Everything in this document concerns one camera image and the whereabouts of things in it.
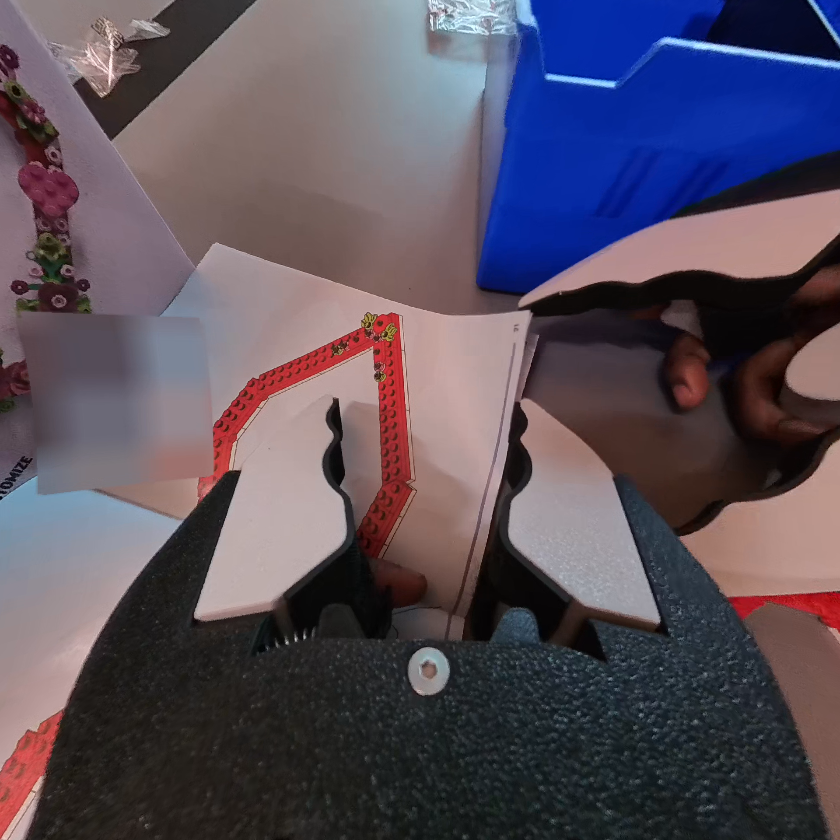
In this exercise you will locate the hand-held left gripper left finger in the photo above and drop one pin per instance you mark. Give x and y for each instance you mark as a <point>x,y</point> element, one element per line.
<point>275,525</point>

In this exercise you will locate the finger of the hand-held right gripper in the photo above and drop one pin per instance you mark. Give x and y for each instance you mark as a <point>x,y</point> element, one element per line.
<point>787,558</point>
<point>689,249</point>

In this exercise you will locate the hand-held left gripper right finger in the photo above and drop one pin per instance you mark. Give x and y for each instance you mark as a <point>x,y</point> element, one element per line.
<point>577,525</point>

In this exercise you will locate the red brick heart frame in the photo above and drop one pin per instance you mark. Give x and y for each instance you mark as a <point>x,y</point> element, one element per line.
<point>787,607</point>

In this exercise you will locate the blue plastic bin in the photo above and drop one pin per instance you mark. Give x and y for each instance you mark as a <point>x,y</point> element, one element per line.
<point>558,197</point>

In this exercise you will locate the white instruction booklet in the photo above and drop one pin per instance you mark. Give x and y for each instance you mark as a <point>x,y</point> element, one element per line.
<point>446,367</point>

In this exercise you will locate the grey desk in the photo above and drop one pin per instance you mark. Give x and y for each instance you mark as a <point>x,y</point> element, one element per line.
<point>328,164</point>

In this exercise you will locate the person's right hand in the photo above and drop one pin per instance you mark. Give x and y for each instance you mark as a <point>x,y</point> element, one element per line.
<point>686,374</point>

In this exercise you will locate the person's left hand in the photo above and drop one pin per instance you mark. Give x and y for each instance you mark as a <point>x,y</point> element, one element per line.
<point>400,584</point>

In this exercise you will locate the white and yellow set box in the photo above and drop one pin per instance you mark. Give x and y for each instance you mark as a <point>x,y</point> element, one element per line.
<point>111,216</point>

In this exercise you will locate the clear plastic wrapper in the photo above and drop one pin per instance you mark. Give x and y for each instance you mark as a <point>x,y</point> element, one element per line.
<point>108,62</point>

